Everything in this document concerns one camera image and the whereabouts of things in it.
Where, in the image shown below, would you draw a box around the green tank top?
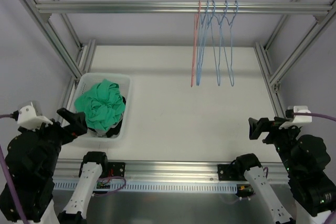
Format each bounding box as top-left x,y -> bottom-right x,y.
74,79 -> 125,131

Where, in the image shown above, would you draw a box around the black tank top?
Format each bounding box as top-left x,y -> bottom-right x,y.
88,112 -> 124,138

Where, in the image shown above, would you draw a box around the pink hanger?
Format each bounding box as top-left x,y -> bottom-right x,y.
191,1 -> 201,88

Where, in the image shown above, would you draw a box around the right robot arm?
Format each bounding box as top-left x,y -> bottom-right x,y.
233,117 -> 335,223

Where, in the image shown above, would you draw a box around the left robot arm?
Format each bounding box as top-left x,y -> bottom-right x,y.
1,105 -> 109,223

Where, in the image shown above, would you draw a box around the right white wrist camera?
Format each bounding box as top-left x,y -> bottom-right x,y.
279,105 -> 312,129

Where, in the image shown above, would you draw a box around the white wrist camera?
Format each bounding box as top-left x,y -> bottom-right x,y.
13,100 -> 53,130
279,105 -> 312,129

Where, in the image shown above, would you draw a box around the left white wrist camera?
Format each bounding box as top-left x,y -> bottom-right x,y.
13,100 -> 53,130

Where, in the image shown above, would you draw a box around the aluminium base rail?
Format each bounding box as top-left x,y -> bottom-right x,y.
54,159 -> 288,184

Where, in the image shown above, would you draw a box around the aluminium frame posts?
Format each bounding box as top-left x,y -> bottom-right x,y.
0,0 -> 98,96

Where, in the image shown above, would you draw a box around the white slotted cable duct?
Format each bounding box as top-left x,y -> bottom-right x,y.
52,180 -> 238,194

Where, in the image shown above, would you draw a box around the aluminium hanging rail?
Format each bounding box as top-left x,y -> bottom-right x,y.
36,1 -> 334,16

